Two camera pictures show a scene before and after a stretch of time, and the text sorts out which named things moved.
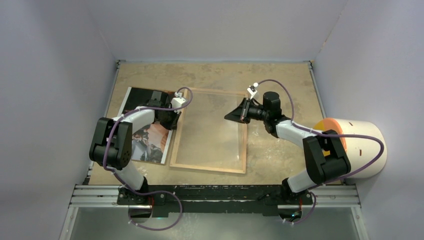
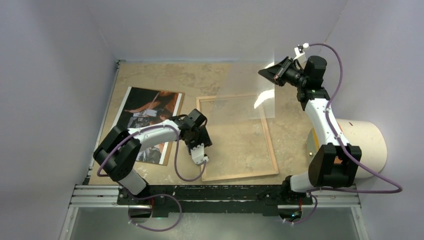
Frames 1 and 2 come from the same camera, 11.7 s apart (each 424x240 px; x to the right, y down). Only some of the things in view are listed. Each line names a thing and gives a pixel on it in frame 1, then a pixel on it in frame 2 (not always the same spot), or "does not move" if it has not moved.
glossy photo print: x=149 y=144 does not move
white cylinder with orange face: x=361 y=151 does not move
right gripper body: x=257 y=112 to x=295 y=77
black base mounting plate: x=208 y=199 does not move
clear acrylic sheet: x=205 y=137 to x=237 y=89
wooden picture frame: x=178 y=132 to x=214 y=177
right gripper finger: x=241 y=113 to x=275 y=72
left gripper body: x=169 y=118 to x=198 y=136
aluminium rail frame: x=344 y=197 does not move
